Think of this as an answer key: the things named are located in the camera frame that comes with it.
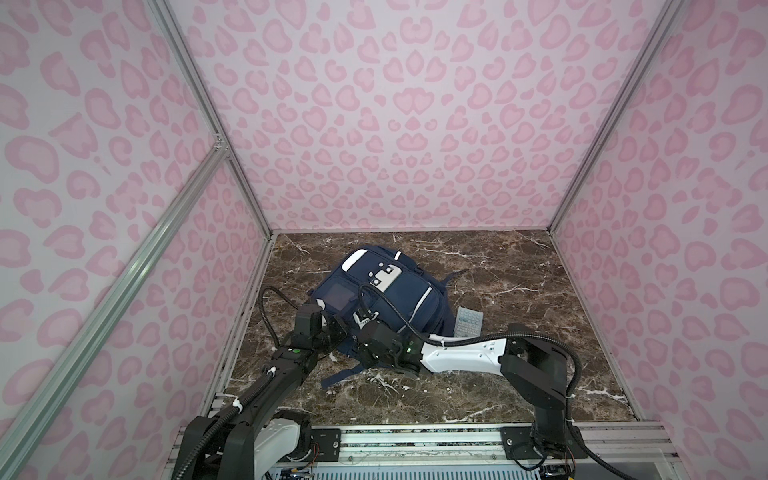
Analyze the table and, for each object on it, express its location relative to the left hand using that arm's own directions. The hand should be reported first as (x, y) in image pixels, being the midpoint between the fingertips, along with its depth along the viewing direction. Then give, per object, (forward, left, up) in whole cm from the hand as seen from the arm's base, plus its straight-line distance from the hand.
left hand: (353, 318), depth 86 cm
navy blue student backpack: (+12, -10, +1) cm, 15 cm away
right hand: (-6, -2, -3) cm, 7 cm away
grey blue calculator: (+1, -35, -8) cm, 36 cm away
